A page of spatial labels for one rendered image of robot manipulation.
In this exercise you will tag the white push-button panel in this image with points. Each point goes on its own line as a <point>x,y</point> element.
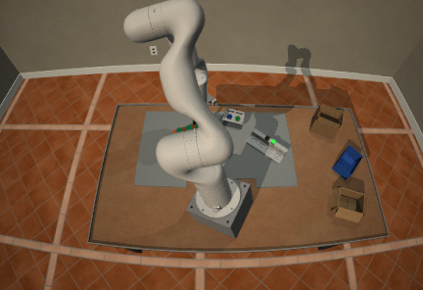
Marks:
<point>233,118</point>

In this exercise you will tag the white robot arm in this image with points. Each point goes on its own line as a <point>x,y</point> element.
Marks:
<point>185,89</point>

